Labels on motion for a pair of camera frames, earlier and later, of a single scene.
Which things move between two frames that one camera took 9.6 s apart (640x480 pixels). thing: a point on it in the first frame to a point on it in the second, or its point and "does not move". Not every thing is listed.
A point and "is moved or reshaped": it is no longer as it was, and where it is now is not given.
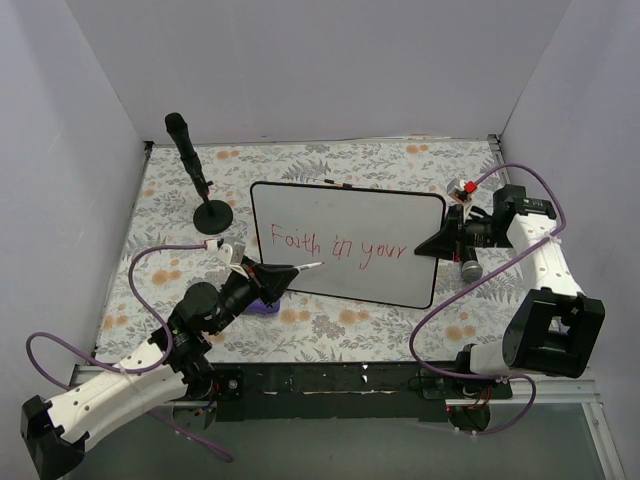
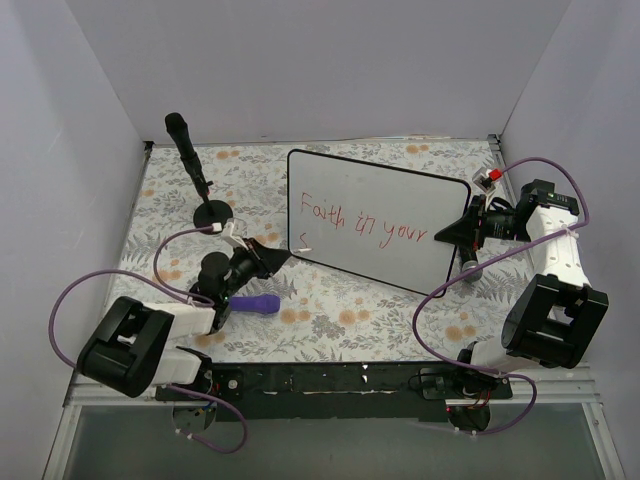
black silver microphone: (471, 271) does not move
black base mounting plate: (346, 392) does not move
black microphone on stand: (178, 129) does not move
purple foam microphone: (258, 307) does not move
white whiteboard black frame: (365, 237) is moved or reshaped
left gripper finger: (272, 279) to (269, 260)
